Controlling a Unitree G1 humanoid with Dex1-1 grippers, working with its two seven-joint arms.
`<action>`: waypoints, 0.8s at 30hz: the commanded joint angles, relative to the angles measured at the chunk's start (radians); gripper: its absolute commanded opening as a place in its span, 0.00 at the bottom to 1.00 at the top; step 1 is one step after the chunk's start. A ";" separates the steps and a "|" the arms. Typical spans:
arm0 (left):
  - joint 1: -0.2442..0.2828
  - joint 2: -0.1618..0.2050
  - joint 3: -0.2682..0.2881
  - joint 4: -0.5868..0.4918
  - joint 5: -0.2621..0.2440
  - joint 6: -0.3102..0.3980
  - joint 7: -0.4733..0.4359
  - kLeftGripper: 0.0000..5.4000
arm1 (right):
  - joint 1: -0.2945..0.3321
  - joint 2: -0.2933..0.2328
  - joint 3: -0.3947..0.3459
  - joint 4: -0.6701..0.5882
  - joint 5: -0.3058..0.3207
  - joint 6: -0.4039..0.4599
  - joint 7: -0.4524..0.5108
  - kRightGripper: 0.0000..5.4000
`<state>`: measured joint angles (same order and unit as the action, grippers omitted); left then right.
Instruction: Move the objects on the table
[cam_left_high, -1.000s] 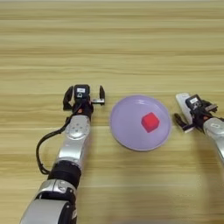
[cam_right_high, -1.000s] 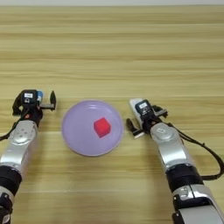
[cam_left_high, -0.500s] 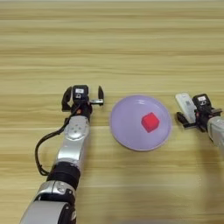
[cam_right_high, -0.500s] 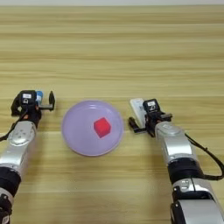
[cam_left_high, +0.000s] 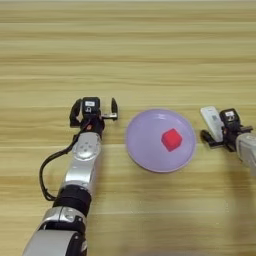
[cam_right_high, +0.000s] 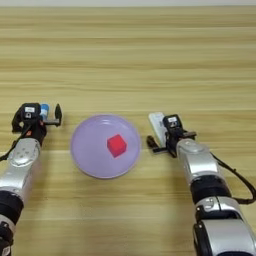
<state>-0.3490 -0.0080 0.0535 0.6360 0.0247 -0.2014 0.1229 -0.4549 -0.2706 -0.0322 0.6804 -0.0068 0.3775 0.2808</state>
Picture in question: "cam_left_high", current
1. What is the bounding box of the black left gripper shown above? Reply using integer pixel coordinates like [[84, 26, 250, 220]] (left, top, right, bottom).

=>
[[69, 97, 119, 137]]

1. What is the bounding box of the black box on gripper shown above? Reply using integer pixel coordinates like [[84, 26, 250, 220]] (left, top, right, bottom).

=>
[[81, 96, 102, 117], [219, 108, 242, 130]]

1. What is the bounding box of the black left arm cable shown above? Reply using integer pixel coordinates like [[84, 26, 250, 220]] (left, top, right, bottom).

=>
[[38, 132, 82, 202]]

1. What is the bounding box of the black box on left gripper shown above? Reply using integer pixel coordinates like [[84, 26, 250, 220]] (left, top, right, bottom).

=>
[[81, 96, 102, 117]]

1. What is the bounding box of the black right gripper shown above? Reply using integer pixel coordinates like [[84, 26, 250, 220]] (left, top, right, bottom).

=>
[[199, 124, 255, 153]]

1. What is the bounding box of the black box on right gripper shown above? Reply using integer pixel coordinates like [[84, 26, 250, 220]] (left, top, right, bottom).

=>
[[219, 108, 242, 130]]

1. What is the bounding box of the red cube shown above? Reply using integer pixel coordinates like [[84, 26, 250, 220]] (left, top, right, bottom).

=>
[[160, 127, 184, 153]]

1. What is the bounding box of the purple round plate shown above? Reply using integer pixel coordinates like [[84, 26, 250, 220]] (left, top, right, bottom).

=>
[[124, 108, 197, 174]]

